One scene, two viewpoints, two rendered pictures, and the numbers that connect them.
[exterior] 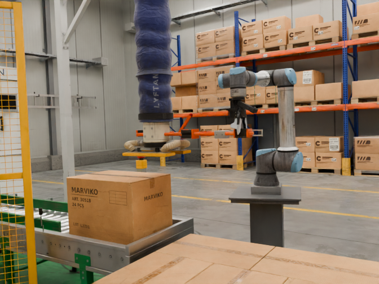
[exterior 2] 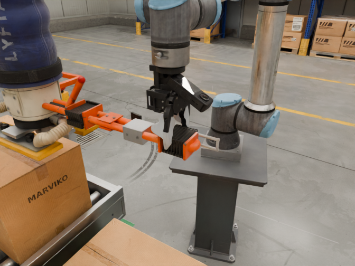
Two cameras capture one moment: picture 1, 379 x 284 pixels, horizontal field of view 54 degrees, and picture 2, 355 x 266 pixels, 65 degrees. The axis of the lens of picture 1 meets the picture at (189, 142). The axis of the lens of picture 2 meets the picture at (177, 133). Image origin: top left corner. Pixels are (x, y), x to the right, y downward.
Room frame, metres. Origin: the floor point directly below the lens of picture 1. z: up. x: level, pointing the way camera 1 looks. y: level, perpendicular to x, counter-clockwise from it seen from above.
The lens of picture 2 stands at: (1.45, -0.29, 1.60)
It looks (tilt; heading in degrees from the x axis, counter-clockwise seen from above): 29 degrees down; 359
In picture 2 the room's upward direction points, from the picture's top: straight up
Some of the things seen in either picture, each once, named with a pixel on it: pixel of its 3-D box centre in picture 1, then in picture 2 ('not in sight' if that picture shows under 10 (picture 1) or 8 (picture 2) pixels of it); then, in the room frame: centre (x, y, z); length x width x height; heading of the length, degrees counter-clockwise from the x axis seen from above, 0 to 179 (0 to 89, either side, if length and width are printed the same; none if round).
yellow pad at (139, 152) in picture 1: (148, 151); (18, 135); (2.32, 0.26, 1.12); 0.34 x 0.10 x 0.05; 59
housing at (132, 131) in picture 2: (221, 134); (138, 131); (2.17, -0.19, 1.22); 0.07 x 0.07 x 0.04; 59
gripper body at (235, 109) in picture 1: (237, 108); (168, 88); (2.12, -0.28, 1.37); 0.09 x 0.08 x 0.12; 58
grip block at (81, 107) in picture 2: (189, 133); (84, 113); (2.28, 0.00, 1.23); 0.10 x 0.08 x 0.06; 149
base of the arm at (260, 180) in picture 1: (266, 177); (223, 133); (2.81, -0.57, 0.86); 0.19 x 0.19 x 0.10
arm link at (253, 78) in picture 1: (245, 78); (194, 9); (2.21, -0.34, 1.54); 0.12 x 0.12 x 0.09; 54
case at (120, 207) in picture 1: (119, 204); (12, 179); (2.56, 0.50, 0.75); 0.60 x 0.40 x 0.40; 57
